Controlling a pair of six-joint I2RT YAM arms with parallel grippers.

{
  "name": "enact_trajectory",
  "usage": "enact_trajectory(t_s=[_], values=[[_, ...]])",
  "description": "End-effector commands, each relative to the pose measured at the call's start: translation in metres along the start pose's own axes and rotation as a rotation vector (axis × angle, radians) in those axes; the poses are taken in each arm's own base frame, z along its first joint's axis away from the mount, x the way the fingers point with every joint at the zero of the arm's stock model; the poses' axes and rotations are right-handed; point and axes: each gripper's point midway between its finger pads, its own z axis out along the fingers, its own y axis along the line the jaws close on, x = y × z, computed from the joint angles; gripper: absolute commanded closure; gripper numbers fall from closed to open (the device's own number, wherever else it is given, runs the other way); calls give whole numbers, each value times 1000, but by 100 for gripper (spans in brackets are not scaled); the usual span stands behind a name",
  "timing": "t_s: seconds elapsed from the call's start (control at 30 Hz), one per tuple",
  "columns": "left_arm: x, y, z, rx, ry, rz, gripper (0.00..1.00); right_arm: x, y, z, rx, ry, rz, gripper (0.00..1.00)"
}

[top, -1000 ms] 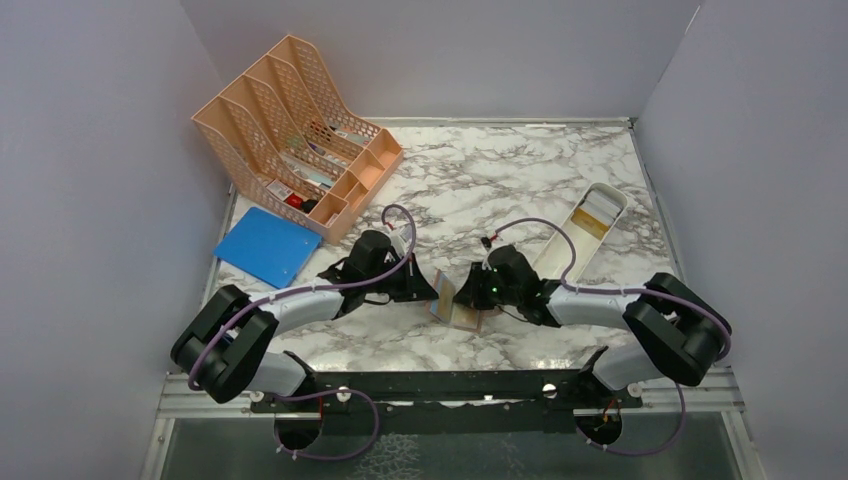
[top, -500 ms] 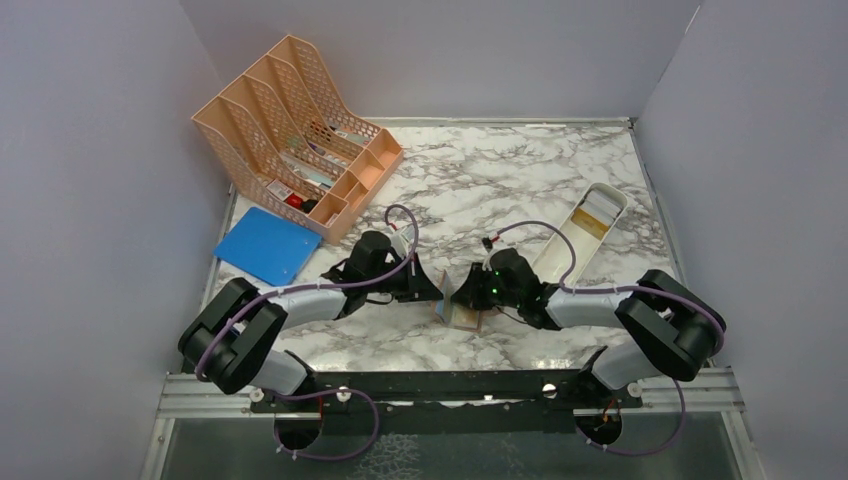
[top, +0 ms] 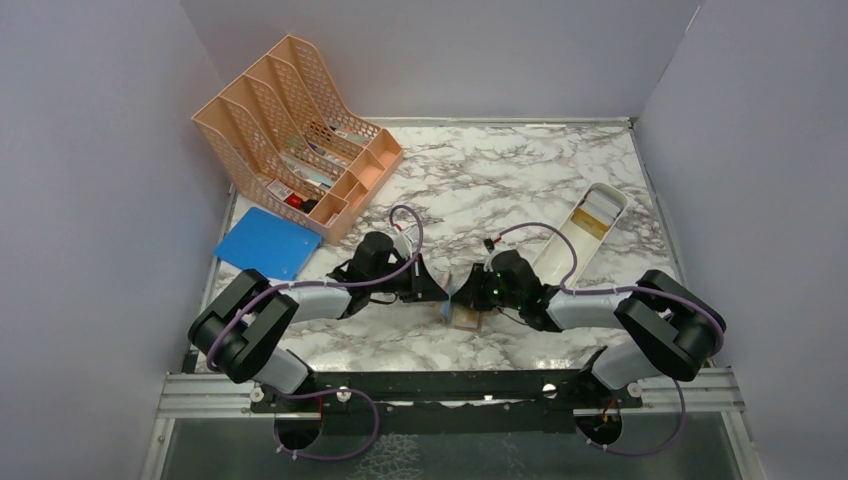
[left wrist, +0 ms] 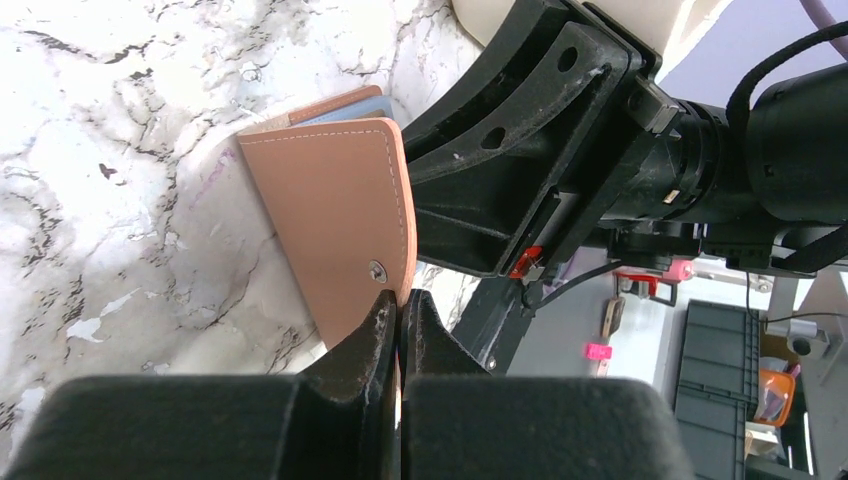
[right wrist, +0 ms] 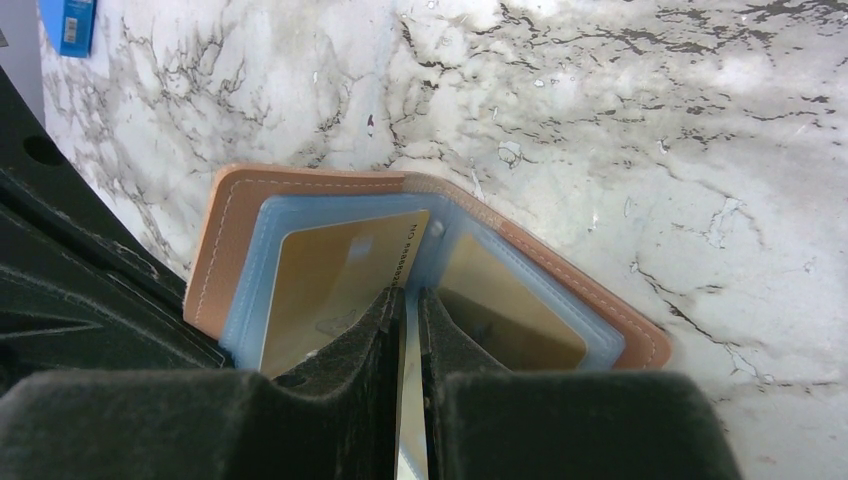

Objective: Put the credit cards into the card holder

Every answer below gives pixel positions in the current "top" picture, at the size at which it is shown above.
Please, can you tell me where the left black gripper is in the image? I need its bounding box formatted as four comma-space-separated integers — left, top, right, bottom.
369, 252, 449, 303

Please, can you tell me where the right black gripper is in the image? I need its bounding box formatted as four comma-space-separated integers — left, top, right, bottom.
451, 262, 523, 311

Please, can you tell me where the brown leather card holder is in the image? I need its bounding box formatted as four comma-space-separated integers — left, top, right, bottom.
436, 271, 482, 333

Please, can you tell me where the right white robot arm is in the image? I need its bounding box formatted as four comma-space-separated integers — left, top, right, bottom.
450, 250, 726, 407

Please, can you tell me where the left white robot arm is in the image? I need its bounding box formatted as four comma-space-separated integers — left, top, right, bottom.
187, 231, 449, 411

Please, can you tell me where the stack of cards in tray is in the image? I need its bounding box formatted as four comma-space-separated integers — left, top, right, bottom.
571, 188, 624, 240

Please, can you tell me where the white plastic tray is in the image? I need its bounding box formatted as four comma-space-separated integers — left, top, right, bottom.
531, 183, 629, 287

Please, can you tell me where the red item in organizer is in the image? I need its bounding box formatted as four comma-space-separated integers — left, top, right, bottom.
284, 193, 318, 214

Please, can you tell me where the blue folder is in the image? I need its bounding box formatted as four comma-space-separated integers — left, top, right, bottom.
214, 207, 322, 280

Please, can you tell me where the peach plastic file organizer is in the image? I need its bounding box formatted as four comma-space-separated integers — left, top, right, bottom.
192, 35, 404, 245

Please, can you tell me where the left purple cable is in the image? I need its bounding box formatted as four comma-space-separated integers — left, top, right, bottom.
205, 205, 425, 372

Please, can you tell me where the purple cable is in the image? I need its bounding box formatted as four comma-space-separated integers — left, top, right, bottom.
205, 205, 425, 372
488, 221, 728, 356

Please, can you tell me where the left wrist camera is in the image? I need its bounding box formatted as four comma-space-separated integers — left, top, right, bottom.
393, 225, 420, 260

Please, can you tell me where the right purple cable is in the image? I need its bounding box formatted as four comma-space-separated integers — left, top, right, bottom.
488, 221, 728, 356

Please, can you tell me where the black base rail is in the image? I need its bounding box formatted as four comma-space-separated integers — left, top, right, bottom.
250, 369, 643, 436

